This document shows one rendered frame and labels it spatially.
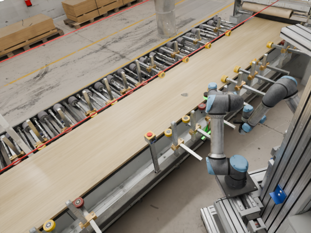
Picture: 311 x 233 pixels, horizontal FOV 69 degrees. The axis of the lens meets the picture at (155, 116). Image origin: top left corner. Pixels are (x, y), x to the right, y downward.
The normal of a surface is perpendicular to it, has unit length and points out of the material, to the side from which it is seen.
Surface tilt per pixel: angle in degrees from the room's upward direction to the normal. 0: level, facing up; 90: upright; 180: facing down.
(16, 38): 90
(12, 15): 90
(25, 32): 90
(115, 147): 0
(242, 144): 0
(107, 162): 0
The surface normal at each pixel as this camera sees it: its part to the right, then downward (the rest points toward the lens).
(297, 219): -0.12, -0.71
